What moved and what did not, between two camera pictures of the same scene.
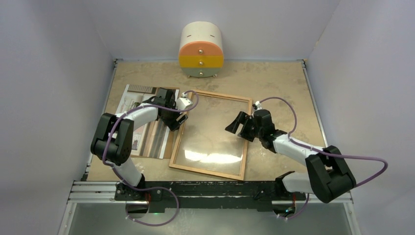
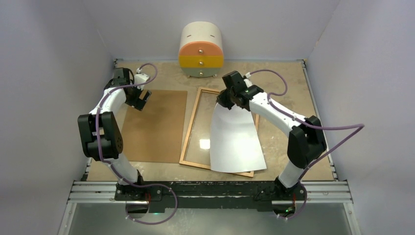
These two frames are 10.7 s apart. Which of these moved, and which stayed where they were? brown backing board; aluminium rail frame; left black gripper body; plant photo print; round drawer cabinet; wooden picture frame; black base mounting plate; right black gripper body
Moved: left black gripper body; plant photo print; wooden picture frame; right black gripper body
Stayed: round drawer cabinet; brown backing board; black base mounting plate; aluminium rail frame
